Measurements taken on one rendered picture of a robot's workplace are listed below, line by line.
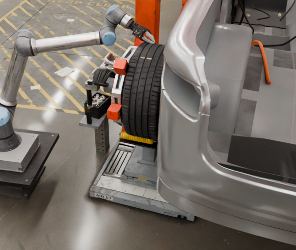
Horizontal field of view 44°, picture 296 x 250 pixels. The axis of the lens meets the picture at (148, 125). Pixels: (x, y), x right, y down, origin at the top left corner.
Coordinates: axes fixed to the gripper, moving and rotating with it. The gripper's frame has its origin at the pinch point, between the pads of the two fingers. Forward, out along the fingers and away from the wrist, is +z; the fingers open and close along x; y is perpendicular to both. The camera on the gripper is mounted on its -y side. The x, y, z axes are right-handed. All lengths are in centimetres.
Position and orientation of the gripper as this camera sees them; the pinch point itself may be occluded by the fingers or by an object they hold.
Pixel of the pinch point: (153, 41)
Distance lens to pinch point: 257.6
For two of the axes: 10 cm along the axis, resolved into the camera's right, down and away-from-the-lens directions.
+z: 7.9, 6.1, -0.5
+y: -2.5, 2.5, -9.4
